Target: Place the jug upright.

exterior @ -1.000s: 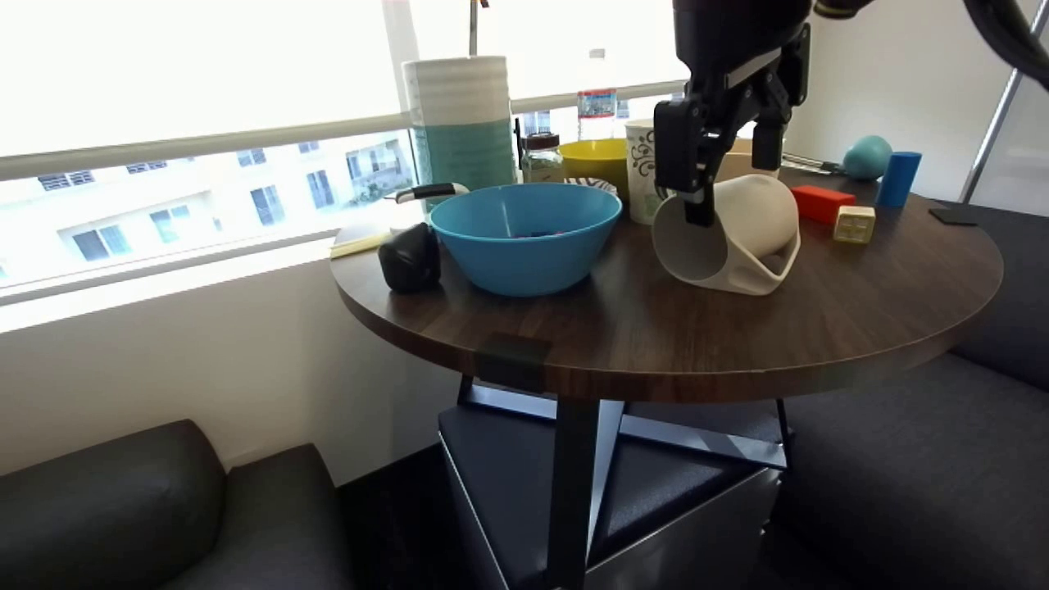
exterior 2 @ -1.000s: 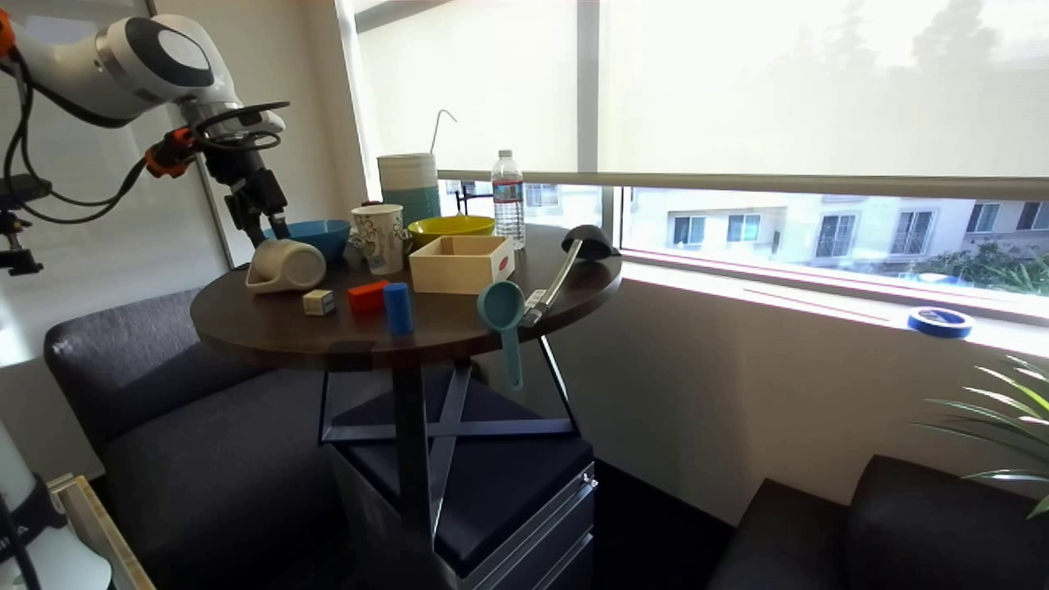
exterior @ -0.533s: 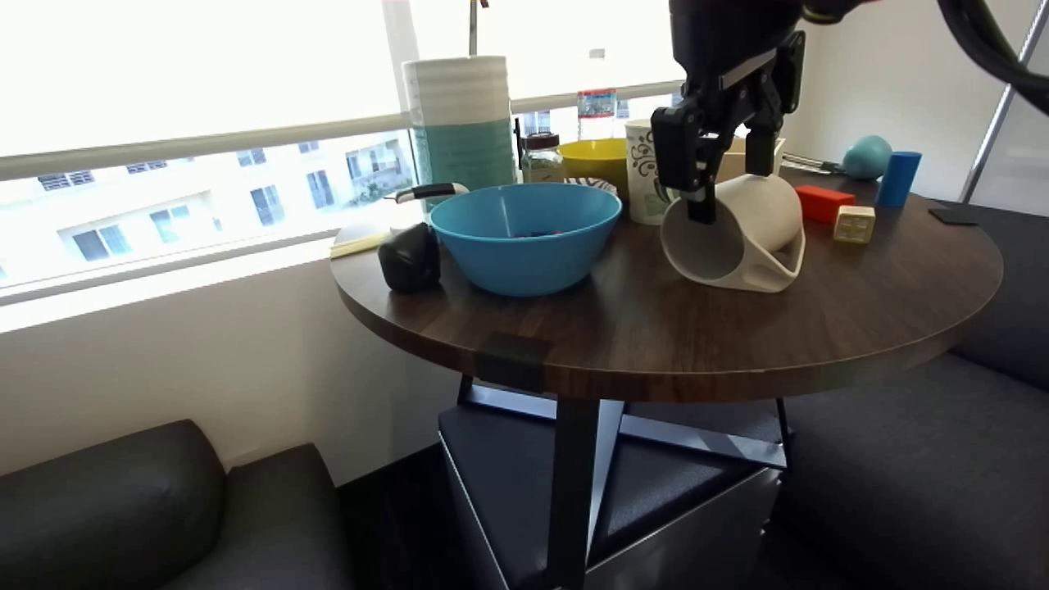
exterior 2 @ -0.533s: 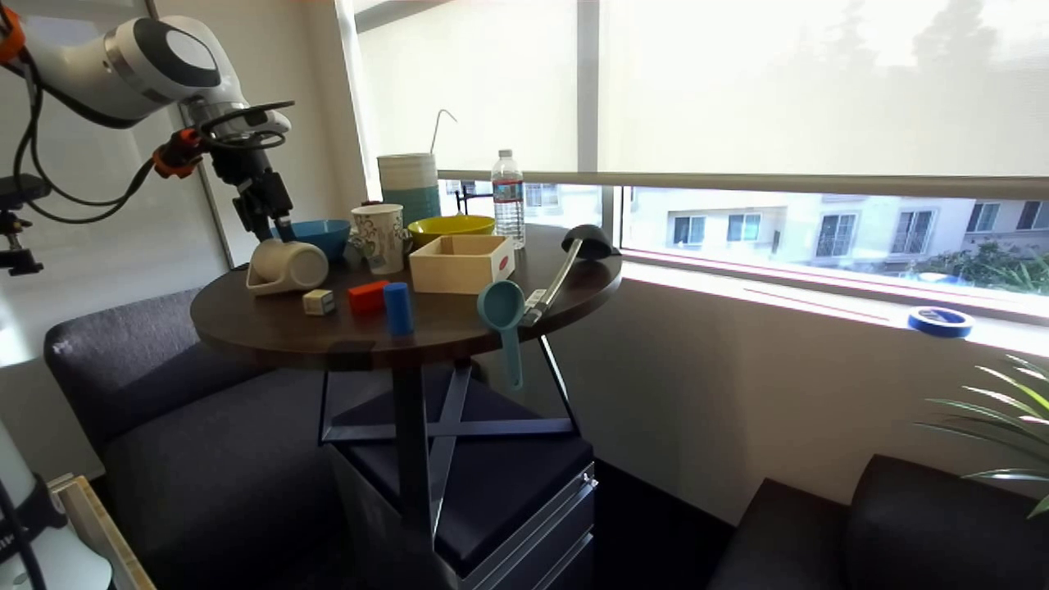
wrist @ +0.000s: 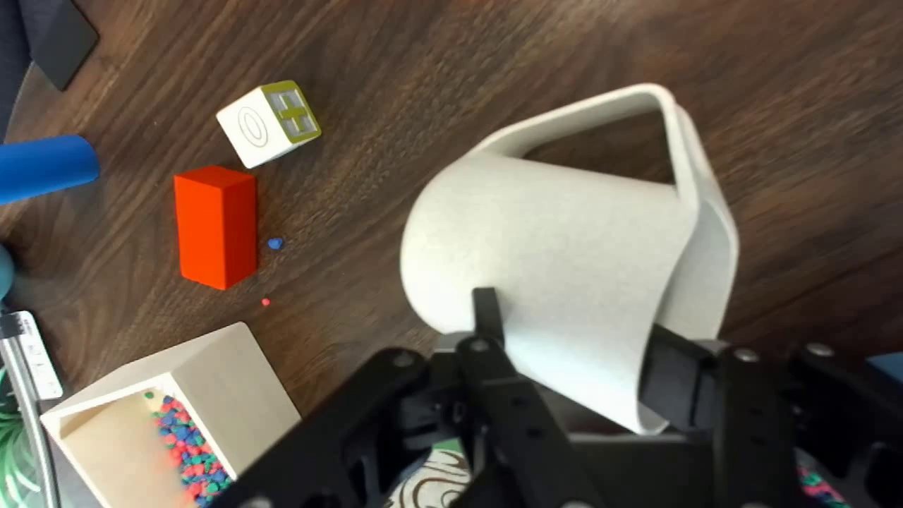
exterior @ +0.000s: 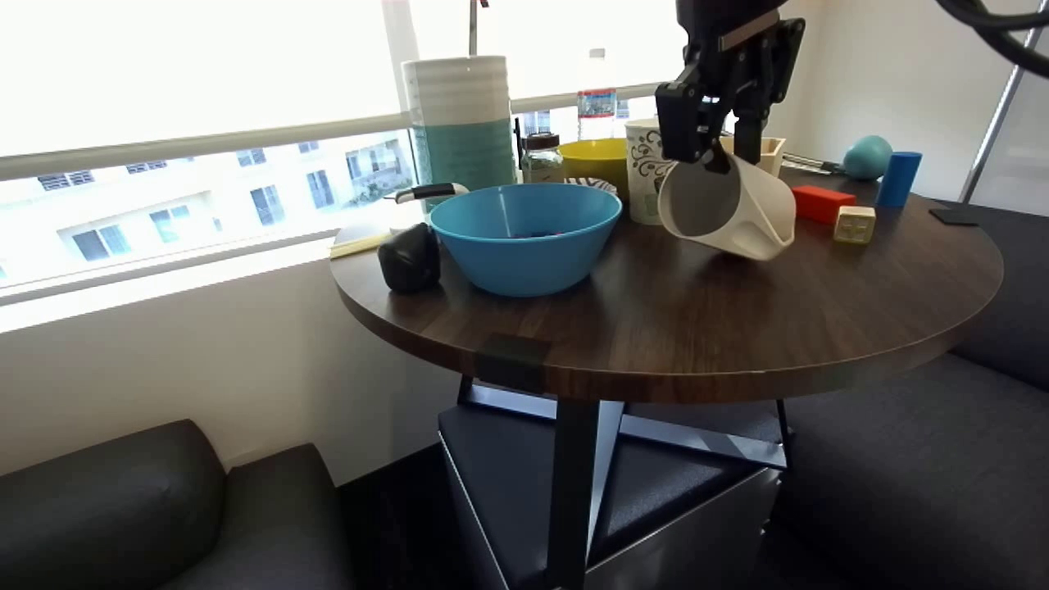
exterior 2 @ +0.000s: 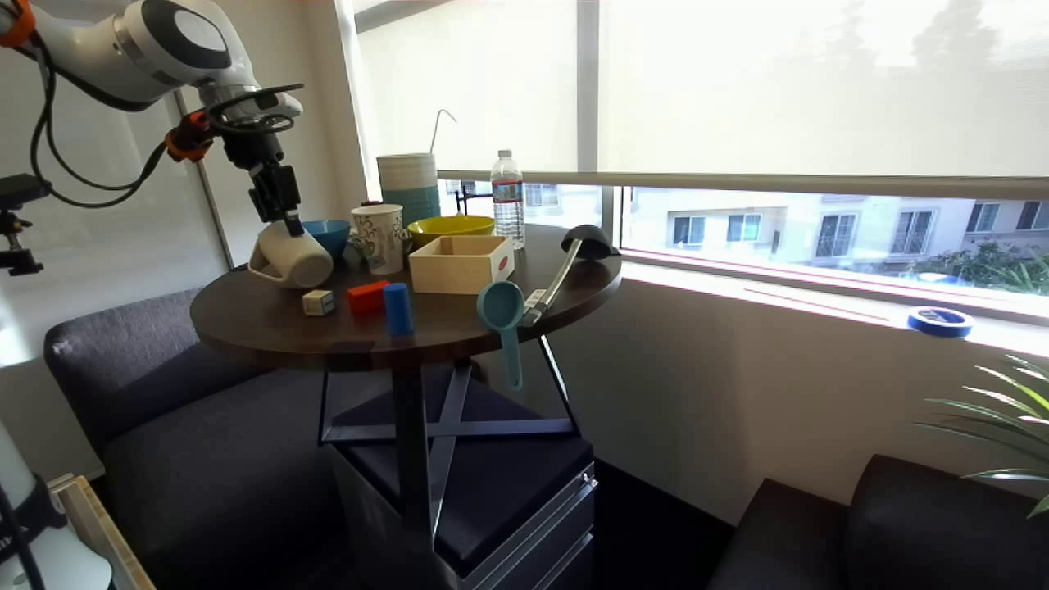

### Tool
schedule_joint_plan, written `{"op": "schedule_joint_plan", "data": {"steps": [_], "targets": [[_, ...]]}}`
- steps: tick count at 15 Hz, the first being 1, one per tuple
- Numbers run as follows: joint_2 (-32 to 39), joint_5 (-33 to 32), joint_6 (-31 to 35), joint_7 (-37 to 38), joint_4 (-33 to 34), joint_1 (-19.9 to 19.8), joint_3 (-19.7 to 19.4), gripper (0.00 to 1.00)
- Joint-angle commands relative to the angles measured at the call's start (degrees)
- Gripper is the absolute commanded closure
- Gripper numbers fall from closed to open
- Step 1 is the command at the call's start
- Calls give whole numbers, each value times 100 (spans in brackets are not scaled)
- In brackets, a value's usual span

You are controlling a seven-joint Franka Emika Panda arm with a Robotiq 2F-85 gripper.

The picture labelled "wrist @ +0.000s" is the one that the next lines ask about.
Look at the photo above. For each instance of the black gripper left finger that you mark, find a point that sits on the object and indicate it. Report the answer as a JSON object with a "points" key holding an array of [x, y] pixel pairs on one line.
{"points": [[488, 325]]}

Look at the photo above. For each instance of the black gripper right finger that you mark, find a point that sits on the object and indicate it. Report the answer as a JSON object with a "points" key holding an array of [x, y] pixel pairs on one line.
{"points": [[680, 377]]}

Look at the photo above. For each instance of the cream plastic jug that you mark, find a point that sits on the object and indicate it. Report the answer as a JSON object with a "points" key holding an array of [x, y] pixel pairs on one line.
{"points": [[553, 255]]}

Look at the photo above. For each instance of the small blue bead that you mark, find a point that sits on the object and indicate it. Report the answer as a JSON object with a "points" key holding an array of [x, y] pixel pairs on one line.
{"points": [[274, 244]]}

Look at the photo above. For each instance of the light wooden box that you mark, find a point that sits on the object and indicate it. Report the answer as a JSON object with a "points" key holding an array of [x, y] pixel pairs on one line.
{"points": [[226, 384]]}

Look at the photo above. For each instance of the colourful beads pile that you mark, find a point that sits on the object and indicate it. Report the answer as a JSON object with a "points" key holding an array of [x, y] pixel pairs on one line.
{"points": [[194, 456]]}

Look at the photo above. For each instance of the teal ball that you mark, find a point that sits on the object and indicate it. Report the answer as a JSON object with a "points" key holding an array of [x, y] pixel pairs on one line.
{"points": [[3, 272]]}

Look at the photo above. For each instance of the black tape patch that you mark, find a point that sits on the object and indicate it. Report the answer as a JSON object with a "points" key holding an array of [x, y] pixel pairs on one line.
{"points": [[61, 38]]}

